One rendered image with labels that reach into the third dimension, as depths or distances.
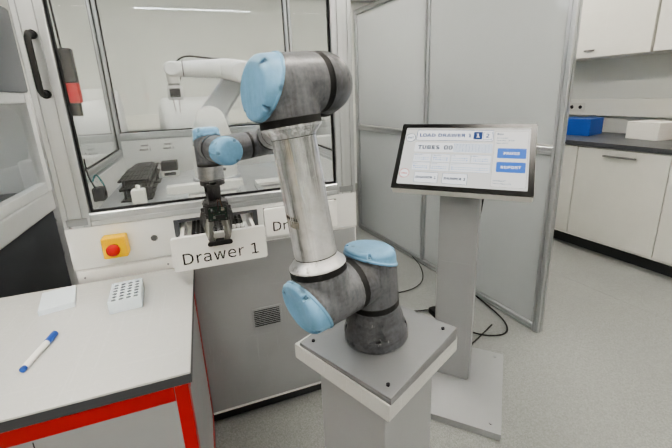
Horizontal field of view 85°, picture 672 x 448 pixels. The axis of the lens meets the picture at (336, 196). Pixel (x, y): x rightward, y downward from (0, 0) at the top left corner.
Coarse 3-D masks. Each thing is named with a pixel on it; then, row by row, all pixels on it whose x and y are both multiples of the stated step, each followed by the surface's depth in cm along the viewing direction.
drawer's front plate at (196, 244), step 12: (240, 228) 120; (252, 228) 120; (264, 228) 122; (180, 240) 113; (192, 240) 115; (204, 240) 116; (240, 240) 120; (252, 240) 121; (264, 240) 123; (180, 252) 114; (192, 252) 115; (204, 252) 117; (216, 252) 118; (264, 252) 124; (180, 264) 115; (192, 264) 116; (204, 264) 118; (216, 264) 119
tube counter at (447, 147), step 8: (448, 144) 150; (456, 144) 148; (464, 144) 147; (472, 144) 146; (480, 144) 145; (488, 144) 144; (464, 152) 146; (472, 152) 144; (480, 152) 143; (488, 152) 142
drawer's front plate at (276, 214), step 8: (328, 200) 147; (272, 208) 140; (280, 208) 140; (336, 208) 148; (264, 216) 139; (272, 216) 140; (280, 216) 141; (336, 216) 149; (272, 224) 141; (336, 224) 150; (272, 232) 142; (280, 232) 143; (288, 232) 144
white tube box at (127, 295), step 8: (128, 280) 116; (136, 280) 116; (112, 288) 112; (120, 288) 112; (128, 288) 112; (136, 288) 111; (112, 296) 107; (120, 296) 108; (128, 296) 107; (136, 296) 106; (112, 304) 104; (120, 304) 105; (128, 304) 106; (136, 304) 107; (112, 312) 104
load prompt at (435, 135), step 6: (420, 132) 157; (426, 132) 156; (432, 132) 155; (438, 132) 154; (444, 132) 153; (450, 132) 152; (456, 132) 151; (462, 132) 150; (468, 132) 149; (474, 132) 148; (480, 132) 147; (486, 132) 146; (492, 132) 145; (420, 138) 155; (426, 138) 154; (432, 138) 153; (438, 138) 152; (444, 138) 151; (450, 138) 150; (456, 138) 150; (462, 138) 149; (468, 138) 148; (474, 138) 147; (480, 138) 146; (486, 138) 145; (492, 138) 144
